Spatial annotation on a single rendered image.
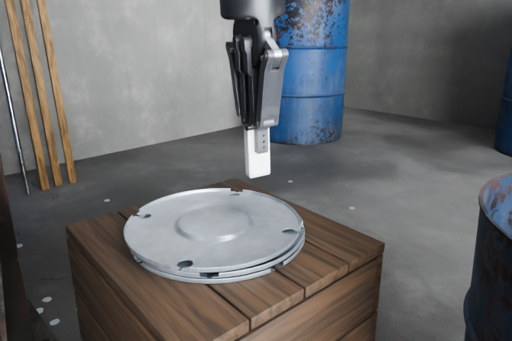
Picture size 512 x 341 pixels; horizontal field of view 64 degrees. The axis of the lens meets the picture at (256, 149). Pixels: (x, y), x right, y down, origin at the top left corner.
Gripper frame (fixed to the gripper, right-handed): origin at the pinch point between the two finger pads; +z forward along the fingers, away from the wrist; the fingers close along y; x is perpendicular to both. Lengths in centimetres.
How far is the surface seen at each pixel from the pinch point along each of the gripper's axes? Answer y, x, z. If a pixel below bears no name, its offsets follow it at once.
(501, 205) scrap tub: 11.9, 33.6, 11.1
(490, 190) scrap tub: 12.6, 29.4, 7.4
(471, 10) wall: -166, 243, -5
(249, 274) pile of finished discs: 1.4, -2.4, 17.7
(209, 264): -0.9, -7.5, 15.9
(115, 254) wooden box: -12.4, -18.8, 17.7
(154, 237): -11.8, -12.8, 16.1
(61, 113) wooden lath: -152, -26, 27
